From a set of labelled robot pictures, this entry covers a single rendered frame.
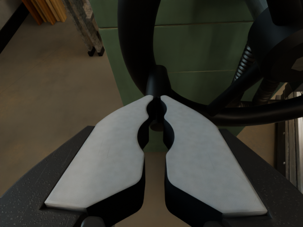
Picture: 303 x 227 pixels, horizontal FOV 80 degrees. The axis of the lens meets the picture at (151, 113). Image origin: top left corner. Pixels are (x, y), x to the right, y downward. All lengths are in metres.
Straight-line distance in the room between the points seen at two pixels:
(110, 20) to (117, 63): 0.10
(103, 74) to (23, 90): 0.53
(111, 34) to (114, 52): 0.04
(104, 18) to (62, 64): 1.14
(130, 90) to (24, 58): 1.28
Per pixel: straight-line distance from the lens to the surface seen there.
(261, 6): 0.22
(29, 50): 1.74
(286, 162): 0.95
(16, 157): 1.22
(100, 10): 0.36
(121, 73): 0.45
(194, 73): 0.46
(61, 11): 1.88
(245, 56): 0.28
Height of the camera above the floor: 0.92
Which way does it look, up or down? 60 degrees down
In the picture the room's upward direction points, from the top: 5 degrees counter-clockwise
